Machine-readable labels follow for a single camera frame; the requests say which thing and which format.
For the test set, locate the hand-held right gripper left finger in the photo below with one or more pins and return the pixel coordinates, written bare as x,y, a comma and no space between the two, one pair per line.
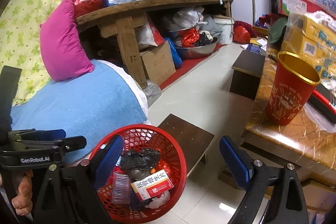
109,158

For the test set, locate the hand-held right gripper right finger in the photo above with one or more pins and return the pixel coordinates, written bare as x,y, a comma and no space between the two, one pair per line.
233,161

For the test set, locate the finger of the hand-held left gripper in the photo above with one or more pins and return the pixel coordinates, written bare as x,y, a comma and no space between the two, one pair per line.
42,134
73,144

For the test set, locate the clear plastic comb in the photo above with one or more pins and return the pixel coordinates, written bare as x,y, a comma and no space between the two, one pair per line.
122,187

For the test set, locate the orange medicine box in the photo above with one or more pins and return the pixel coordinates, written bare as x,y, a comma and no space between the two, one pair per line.
155,184

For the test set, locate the red plastic basket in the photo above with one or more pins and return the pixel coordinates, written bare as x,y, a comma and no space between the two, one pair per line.
168,145

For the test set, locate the white paper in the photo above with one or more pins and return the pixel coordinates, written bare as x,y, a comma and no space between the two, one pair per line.
160,200

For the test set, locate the person's left hand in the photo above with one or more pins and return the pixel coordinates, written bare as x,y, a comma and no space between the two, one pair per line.
23,195

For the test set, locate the blue fleece blanket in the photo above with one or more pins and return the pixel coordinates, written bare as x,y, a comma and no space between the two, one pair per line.
78,103

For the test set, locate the brown low stool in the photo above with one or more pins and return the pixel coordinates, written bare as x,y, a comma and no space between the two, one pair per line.
189,134

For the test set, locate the marble table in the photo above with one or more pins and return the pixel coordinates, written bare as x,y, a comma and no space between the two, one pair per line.
288,140

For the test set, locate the white bed sheet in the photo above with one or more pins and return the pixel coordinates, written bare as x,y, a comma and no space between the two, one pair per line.
139,98

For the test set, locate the clear plastic bag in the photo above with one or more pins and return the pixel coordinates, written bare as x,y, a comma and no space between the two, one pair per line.
152,91

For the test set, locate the red paper cup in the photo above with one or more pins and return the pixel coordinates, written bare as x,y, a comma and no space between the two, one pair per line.
288,98

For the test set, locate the cardboard box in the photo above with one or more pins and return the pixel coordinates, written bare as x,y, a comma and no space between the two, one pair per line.
157,64
320,195

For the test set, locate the pink pillow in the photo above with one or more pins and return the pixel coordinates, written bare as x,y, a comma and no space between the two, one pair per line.
63,43

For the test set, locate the dark low stool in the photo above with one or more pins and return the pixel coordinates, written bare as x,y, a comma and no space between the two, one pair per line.
246,66

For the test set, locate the red floor mat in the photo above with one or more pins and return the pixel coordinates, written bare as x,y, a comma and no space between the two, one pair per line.
189,66

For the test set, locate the black red tray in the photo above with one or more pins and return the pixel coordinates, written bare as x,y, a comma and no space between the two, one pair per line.
325,103

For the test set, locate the blue white book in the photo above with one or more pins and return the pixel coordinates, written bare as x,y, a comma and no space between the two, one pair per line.
256,48

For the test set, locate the steel basin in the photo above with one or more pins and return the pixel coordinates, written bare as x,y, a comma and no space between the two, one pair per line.
195,52

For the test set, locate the wooden bench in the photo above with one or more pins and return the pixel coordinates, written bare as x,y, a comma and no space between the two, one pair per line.
126,37

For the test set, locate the green floral quilt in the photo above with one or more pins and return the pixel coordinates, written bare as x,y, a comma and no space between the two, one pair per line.
26,16

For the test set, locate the long blue plastic bag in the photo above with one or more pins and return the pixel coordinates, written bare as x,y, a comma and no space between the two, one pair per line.
174,53

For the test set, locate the small black plastic bag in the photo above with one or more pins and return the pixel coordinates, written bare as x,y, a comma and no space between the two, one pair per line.
202,40

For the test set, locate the large red plastic bag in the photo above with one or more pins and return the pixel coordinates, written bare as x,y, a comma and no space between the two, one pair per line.
241,33

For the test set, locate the white bucket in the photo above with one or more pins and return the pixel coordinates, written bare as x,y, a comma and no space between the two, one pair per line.
223,32

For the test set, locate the white red sack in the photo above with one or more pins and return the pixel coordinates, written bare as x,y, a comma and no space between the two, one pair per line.
151,35

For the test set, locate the red orange plastic bag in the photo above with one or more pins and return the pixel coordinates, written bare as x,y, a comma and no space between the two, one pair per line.
190,37

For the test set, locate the grey plastic bag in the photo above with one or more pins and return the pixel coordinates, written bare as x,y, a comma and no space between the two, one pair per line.
210,26

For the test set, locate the green cap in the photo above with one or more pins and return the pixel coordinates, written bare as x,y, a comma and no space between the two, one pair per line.
277,29

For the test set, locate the red foil bag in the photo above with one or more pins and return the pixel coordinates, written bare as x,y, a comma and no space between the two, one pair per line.
88,2

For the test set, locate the yellow boxes pack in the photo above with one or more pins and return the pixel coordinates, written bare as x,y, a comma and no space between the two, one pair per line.
309,37

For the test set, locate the white plastic bag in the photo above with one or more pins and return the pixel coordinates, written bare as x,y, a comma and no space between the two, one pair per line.
187,16

